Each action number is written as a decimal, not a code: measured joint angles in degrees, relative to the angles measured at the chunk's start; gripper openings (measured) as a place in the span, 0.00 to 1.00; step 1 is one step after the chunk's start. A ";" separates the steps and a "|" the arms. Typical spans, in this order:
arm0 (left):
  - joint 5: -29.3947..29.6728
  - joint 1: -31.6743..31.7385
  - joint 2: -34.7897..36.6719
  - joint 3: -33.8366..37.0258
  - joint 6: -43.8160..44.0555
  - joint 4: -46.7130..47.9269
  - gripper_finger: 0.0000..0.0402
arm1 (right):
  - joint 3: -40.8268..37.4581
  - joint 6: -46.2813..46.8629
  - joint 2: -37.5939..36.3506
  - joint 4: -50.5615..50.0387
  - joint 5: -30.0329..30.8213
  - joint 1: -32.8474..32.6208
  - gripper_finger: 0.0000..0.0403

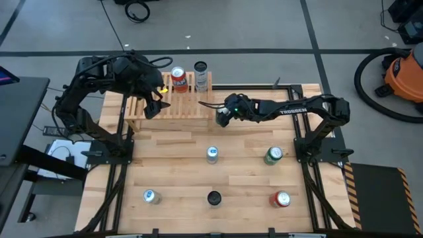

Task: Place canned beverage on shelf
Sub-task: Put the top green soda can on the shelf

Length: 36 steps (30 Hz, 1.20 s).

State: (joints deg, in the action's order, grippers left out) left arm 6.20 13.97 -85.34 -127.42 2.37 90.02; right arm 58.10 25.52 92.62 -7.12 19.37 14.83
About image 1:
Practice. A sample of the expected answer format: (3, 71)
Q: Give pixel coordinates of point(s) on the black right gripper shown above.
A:
(254, 112)

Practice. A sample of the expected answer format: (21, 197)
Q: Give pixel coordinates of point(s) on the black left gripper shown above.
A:
(145, 81)

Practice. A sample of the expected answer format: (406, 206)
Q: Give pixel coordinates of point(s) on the red Fanta can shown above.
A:
(279, 199)
(180, 82)

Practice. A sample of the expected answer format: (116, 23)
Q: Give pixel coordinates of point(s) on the silver Celsius Arctic Vibe can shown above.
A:
(214, 198)
(201, 81)

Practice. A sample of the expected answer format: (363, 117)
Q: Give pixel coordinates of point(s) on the blue silver Red Bull can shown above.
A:
(212, 157)

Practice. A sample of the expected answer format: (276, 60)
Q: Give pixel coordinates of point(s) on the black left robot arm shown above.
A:
(71, 115)

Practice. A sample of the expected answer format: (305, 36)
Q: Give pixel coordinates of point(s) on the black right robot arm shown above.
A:
(297, 110)

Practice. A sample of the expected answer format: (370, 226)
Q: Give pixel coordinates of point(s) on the wooden slatted shelf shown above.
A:
(185, 105)

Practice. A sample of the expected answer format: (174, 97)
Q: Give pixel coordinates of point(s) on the silver light-blue Red Bull can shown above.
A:
(150, 196)

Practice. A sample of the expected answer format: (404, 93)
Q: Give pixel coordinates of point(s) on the black power adapter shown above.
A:
(54, 131)

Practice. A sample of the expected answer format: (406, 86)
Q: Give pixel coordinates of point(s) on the black desk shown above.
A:
(20, 115)

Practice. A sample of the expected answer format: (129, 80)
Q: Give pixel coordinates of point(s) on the dark computer screen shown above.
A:
(6, 77)

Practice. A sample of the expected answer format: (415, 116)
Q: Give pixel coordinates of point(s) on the orange shop vacuum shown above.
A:
(404, 79)
(390, 51)

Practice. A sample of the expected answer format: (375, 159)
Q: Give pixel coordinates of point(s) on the black mat with striped edges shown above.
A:
(380, 198)

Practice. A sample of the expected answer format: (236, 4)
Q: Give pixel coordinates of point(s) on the black equipment case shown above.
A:
(411, 29)

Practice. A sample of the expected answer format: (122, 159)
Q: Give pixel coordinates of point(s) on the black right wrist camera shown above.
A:
(238, 102)

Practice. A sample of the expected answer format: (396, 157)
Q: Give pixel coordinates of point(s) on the black aluminium table frame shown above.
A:
(251, 87)

